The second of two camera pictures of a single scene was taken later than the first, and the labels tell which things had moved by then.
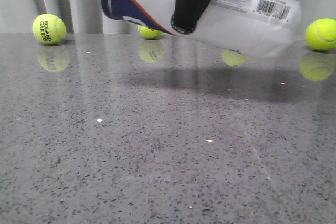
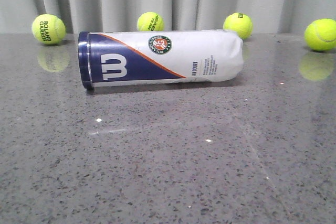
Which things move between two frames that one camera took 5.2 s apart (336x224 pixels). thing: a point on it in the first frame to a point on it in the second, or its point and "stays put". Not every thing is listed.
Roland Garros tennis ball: x=49 y=29 stays put
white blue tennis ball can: x=246 y=19 to x=108 y=58
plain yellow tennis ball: x=321 y=35 stays put
